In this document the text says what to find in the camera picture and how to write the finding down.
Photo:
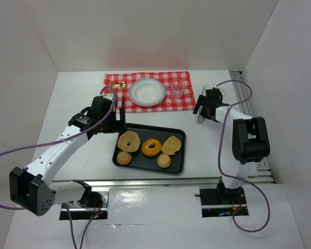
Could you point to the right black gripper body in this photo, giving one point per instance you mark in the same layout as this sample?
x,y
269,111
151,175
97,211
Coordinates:
x,y
206,108

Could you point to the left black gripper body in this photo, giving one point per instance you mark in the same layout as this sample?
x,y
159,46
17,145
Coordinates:
x,y
118,124

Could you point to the large pale bagel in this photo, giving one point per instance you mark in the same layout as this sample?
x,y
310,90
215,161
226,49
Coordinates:
x,y
129,142

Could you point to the speckled bread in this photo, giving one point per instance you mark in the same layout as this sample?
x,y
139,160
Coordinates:
x,y
171,146

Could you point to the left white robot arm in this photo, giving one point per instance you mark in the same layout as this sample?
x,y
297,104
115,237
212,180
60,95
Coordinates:
x,y
32,187

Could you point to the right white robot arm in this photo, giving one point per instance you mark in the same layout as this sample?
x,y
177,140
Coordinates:
x,y
243,142

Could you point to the red checkered cloth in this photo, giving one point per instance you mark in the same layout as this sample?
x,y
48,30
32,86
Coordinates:
x,y
186,102

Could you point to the clear drinking glass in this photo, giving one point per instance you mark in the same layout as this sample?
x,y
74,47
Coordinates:
x,y
176,88

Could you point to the white plate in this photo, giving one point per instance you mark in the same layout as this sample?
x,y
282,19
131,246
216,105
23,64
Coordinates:
x,y
147,92

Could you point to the small round bun left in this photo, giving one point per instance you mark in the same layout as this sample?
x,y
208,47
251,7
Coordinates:
x,y
124,158

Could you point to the small round bun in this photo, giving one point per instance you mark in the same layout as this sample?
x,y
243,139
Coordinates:
x,y
164,161
124,158

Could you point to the orange glazed donut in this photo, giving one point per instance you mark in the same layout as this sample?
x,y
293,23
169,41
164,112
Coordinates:
x,y
151,147

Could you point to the black baking tray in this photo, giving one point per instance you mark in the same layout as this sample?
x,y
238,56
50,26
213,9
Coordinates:
x,y
141,162

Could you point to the small round bun right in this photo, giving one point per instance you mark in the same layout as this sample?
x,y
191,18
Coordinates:
x,y
164,161

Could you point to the aluminium rails right side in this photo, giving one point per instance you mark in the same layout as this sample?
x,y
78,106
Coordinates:
x,y
256,139

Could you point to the gold spoon black handle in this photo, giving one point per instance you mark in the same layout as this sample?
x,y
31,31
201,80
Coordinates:
x,y
123,87

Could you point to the aluminium rail front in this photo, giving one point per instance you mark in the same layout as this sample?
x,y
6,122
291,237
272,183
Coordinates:
x,y
154,182

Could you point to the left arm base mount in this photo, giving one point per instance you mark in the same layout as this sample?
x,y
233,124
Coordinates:
x,y
97,207

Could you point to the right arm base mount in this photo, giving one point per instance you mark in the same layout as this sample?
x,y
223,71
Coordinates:
x,y
218,202

